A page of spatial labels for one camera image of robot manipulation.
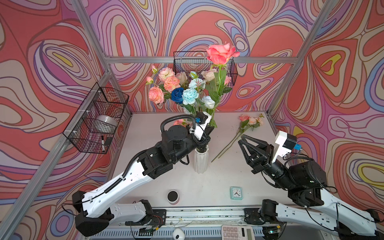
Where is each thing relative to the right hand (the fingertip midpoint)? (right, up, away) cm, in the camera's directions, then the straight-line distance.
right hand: (239, 143), depth 47 cm
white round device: (-21, -44, +19) cm, 52 cm away
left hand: (-7, +6, +9) cm, 13 cm away
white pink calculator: (+6, -44, +21) cm, 49 cm away
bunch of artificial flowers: (+25, +9, +61) cm, 67 cm away
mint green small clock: (+9, -30, +32) cm, 45 cm away
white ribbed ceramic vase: (-11, -12, +28) cm, 32 cm away
